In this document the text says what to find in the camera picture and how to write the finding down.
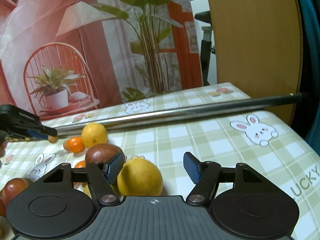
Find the black office chair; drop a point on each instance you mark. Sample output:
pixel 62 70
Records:
pixel 207 49

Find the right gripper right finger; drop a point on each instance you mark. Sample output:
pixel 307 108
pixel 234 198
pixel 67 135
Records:
pixel 204 175

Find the small tangerine by lemon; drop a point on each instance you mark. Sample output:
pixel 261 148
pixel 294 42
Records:
pixel 75 145

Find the yellow lemon by pole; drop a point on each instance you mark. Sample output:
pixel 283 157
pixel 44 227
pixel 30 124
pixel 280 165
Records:
pixel 93 134

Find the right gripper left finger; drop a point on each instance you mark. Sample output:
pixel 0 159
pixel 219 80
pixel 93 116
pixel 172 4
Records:
pixel 100 178

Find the yellow citrus fruit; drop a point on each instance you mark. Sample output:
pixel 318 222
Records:
pixel 140 177

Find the printed room backdrop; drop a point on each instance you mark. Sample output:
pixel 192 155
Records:
pixel 64 57

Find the wooden headboard panel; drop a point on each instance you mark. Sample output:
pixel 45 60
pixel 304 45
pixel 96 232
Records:
pixel 258 45

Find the brown longan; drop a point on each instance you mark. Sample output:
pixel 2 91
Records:
pixel 65 145
pixel 52 139

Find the telescopic metal pole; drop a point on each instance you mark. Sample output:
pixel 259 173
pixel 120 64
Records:
pixel 179 114

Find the small yellow fruit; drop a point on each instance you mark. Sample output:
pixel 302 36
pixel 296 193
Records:
pixel 86 190

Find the red apple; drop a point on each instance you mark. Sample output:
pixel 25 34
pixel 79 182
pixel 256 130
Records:
pixel 101 153
pixel 12 188

